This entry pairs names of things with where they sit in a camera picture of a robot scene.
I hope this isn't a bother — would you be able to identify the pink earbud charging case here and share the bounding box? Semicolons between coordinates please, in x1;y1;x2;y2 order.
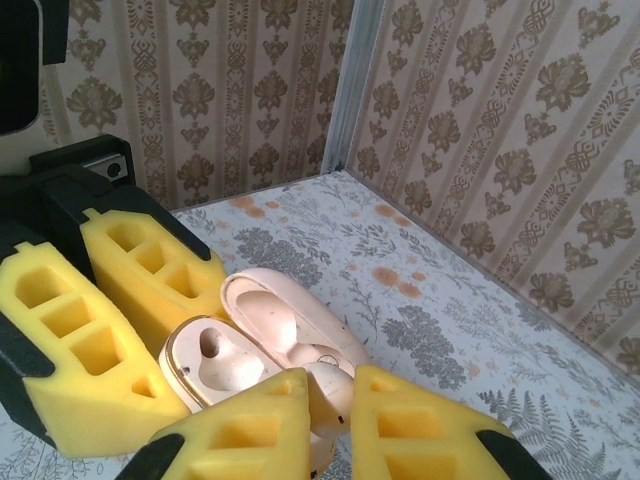
158;267;372;479

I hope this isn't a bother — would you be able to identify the aluminium corner post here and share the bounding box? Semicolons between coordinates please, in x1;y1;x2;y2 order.
322;0;385;174

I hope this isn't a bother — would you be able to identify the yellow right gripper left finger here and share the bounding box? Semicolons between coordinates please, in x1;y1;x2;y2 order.
117;367;312;480

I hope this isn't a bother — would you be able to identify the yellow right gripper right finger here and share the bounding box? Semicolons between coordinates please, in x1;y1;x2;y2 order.
351;363;551;480

